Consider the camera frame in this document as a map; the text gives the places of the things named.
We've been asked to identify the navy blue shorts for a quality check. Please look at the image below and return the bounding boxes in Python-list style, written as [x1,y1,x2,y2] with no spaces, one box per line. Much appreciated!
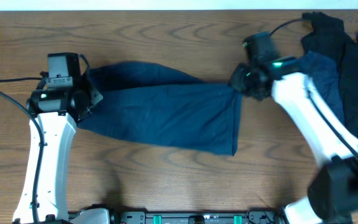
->
[78,62,242,156]

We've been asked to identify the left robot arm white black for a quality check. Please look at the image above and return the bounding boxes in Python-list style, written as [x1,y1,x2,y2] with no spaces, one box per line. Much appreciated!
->
[12,78,103,223]

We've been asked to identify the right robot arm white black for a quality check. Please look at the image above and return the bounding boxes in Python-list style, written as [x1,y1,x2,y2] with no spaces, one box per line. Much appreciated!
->
[229,57,358,223]

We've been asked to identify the blue denim garment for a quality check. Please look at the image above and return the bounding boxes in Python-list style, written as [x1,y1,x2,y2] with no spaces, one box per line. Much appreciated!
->
[299,51,345,124]

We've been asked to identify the black garment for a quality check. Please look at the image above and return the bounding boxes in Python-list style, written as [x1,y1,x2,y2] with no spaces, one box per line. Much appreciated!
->
[301,12,358,138]

